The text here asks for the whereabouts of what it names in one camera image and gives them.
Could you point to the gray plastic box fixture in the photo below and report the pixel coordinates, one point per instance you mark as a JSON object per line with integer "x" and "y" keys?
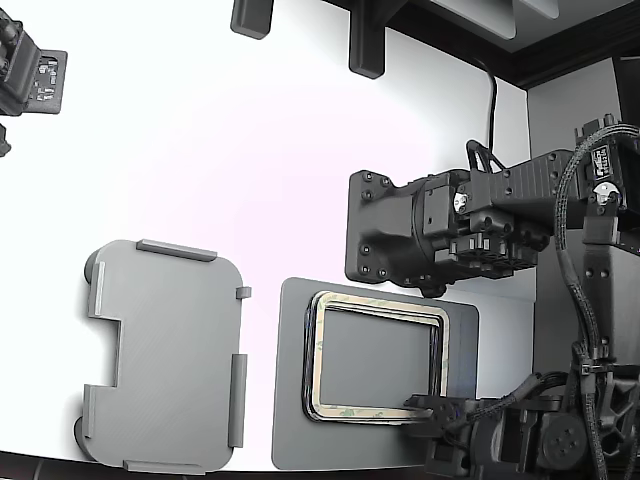
{"x": 170, "y": 350}

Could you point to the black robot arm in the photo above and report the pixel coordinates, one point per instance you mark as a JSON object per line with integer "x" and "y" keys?
{"x": 530, "y": 175}

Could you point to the dark gray flat mat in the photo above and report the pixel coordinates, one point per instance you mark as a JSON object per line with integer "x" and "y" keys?
{"x": 290, "y": 400}

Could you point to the black fiducial marker plate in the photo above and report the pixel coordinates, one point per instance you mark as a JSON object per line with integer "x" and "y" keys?
{"x": 50, "y": 85}

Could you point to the small black clamp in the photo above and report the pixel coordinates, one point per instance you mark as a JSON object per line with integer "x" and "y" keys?
{"x": 4, "y": 142}

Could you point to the black frame rail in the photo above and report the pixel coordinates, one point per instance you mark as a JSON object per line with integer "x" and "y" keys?
{"x": 550, "y": 60}

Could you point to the black camera device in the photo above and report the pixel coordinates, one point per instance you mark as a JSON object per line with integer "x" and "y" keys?
{"x": 15, "y": 60}

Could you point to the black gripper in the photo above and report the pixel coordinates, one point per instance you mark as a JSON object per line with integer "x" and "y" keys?
{"x": 470, "y": 445}

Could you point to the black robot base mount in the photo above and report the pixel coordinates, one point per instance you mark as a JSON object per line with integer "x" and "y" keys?
{"x": 372, "y": 225}

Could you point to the large black table bracket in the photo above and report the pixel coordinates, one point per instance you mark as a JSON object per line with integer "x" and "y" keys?
{"x": 367, "y": 50}

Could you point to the small black table bracket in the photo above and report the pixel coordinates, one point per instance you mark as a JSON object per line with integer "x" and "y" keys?
{"x": 250, "y": 20}

